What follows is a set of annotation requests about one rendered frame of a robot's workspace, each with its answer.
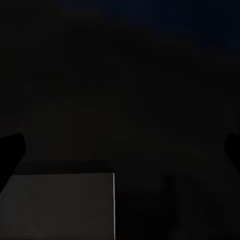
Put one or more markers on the notebook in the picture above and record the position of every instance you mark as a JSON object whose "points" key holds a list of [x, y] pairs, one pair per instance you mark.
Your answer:
{"points": [[68, 206]]}

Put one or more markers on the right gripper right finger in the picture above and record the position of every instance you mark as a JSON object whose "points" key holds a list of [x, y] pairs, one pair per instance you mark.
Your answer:
{"points": [[232, 149]]}

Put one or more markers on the desk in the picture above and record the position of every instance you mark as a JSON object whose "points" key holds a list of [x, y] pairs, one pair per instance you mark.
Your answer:
{"points": [[145, 89]]}

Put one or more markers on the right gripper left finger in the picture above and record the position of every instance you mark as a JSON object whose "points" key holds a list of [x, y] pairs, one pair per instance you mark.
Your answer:
{"points": [[12, 149]]}

